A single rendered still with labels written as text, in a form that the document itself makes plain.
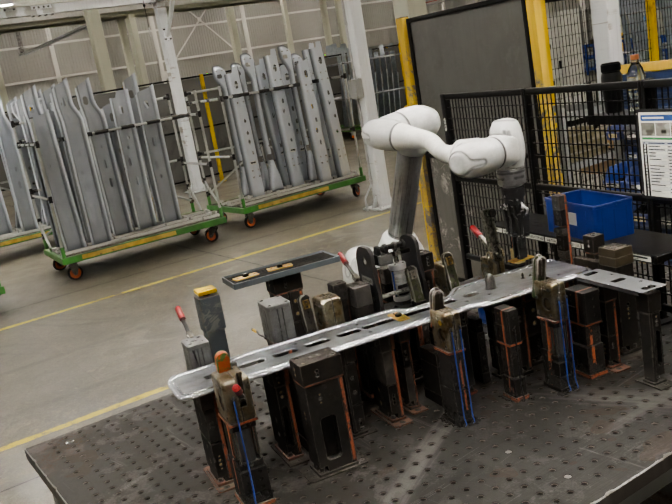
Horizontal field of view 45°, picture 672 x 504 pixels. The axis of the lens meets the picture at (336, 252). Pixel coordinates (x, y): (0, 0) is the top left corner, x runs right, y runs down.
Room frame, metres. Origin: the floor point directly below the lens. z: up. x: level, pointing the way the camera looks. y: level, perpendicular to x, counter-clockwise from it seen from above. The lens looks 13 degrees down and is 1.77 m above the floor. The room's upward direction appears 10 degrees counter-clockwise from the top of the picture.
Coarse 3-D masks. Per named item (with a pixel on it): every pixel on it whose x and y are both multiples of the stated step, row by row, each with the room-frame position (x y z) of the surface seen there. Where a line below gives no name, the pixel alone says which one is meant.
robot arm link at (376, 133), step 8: (376, 120) 2.94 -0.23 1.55; (384, 120) 2.91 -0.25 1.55; (392, 120) 2.90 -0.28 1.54; (400, 120) 2.91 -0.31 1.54; (368, 128) 2.93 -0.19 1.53; (376, 128) 2.89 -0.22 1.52; (384, 128) 2.86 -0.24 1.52; (368, 136) 2.93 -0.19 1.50; (376, 136) 2.88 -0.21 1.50; (384, 136) 2.85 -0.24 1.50; (368, 144) 2.95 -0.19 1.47; (376, 144) 2.90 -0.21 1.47; (384, 144) 2.86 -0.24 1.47
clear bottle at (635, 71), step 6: (636, 54) 2.82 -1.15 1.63; (636, 60) 2.82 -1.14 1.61; (630, 66) 2.83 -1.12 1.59; (636, 66) 2.82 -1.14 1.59; (630, 72) 2.82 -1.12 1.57; (636, 72) 2.81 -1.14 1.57; (642, 72) 2.81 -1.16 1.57; (630, 78) 2.82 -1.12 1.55; (636, 78) 2.81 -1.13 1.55; (642, 78) 2.81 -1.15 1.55; (630, 90) 2.83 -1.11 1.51; (636, 90) 2.81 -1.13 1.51; (630, 96) 2.83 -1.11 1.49; (636, 96) 2.81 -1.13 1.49; (630, 102) 2.83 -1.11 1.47; (636, 102) 2.81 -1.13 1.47; (630, 108) 2.83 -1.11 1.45; (636, 108) 2.81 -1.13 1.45
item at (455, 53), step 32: (512, 0) 4.75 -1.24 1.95; (416, 32) 5.53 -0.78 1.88; (448, 32) 5.25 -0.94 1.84; (480, 32) 5.00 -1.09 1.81; (512, 32) 4.78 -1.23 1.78; (416, 64) 5.57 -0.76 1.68; (448, 64) 5.28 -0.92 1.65; (480, 64) 5.03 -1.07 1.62; (512, 64) 4.80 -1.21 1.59; (544, 64) 4.60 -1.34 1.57; (416, 96) 5.62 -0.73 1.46; (512, 96) 4.83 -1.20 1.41; (544, 96) 4.58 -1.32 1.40; (544, 128) 4.61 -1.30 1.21; (544, 160) 4.66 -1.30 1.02; (448, 192) 5.44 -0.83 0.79; (480, 192) 5.16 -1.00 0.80; (448, 224) 5.48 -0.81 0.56
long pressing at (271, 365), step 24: (552, 264) 2.60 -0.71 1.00; (456, 288) 2.50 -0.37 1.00; (480, 288) 2.47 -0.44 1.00; (504, 288) 2.43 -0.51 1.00; (528, 288) 2.38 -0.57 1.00; (384, 312) 2.39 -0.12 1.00; (408, 312) 2.36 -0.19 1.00; (312, 336) 2.28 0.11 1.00; (336, 336) 2.25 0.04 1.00; (360, 336) 2.21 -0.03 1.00; (384, 336) 2.20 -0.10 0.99; (240, 360) 2.18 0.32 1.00; (264, 360) 2.15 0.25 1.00; (288, 360) 2.11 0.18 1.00; (168, 384) 2.10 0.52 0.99; (192, 384) 2.06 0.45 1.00
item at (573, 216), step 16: (576, 192) 2.98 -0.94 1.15; (592, 192) 2.91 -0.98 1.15; (576, 208) 2.75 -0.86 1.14; (592, 208) 2.66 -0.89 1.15; (608, 208) 2.67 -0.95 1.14; (624, 208) 2.69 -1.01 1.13; (576, 224) 2.76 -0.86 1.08; (592, 224) 2.67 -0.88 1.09; (608, 224) 2.67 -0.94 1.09; (624, 224) 2.69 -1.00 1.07
